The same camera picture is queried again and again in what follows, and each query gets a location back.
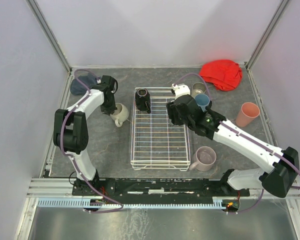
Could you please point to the red cloth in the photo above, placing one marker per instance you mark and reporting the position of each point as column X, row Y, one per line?
column 224, row 74

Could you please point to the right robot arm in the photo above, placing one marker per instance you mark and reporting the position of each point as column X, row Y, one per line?
column 277, row 168

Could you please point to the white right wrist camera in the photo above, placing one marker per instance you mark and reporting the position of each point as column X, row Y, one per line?
column 180, row 90

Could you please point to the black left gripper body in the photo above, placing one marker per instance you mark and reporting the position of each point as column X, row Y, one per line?
column 109, row 107

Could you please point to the dark blue cloth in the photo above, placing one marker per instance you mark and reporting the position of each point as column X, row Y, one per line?
column 79, row 88

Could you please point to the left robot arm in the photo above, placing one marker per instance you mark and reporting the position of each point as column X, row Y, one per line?
column 70, row 131

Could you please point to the white wire dish rack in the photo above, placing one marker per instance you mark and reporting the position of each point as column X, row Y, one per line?
column 156, row 143

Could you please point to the blue plastic cup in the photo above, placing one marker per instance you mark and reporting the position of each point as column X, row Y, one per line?
column 202, row 101

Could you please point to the white slotted cable duct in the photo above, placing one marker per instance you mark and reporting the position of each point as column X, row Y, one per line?
column 88, row 203

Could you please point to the lilac ceramic mug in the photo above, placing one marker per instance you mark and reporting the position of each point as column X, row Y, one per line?
column 203, row 159

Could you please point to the cream ceramic mug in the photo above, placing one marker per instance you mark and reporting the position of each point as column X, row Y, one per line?
column 120, row 115

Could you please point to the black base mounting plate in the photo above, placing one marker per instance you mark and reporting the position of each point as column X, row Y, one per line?
column 166, row 191

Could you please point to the black mug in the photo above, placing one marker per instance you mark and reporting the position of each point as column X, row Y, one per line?
column 143, row 100

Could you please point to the pink plastic cup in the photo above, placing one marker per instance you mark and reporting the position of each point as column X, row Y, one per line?
column 248, row 112

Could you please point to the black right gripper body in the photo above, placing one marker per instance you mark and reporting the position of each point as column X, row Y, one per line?
column 177, row 113

